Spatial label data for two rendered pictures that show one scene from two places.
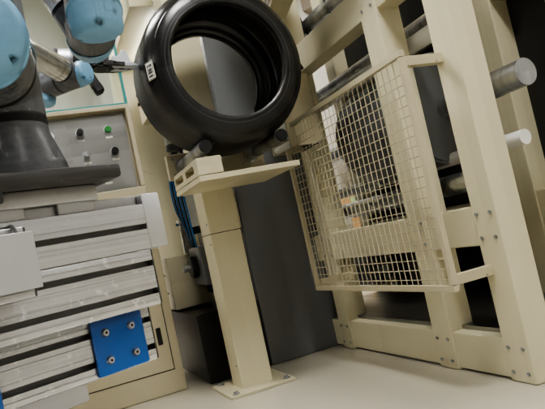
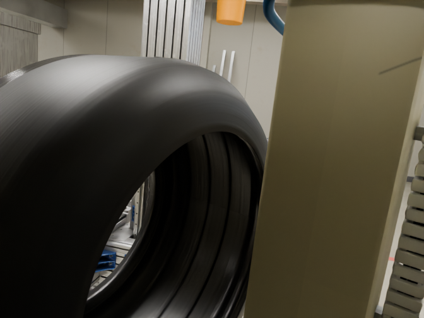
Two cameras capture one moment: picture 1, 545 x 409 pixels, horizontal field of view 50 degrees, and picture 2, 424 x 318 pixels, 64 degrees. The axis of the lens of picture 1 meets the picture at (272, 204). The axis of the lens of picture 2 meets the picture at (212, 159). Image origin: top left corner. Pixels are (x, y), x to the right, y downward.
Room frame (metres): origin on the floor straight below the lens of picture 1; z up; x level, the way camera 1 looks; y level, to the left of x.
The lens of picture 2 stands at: (2.60, -0.10, 1.43)
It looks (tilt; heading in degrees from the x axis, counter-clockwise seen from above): 11 degrees down; 146
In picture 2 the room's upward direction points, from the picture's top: 6 degrees clockwise
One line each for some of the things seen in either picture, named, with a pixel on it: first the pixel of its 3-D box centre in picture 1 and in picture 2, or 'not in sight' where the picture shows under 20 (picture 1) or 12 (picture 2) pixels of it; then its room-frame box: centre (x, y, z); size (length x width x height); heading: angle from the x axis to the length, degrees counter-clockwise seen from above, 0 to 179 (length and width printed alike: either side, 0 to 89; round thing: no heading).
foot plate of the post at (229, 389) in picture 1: (252, 381); not in sight; (2.37, 0.23, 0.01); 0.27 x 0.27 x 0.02; 22
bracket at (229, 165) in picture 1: (216, 161); not in sight; (2.30, 0.18, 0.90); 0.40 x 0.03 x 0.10; 112
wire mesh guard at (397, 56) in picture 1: (351, 192); not in sight; (2.05, -0.28, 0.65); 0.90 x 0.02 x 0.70; 22
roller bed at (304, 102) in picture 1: (289, 115); not in sight; (2.49, -0.15, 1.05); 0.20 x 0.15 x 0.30; 22
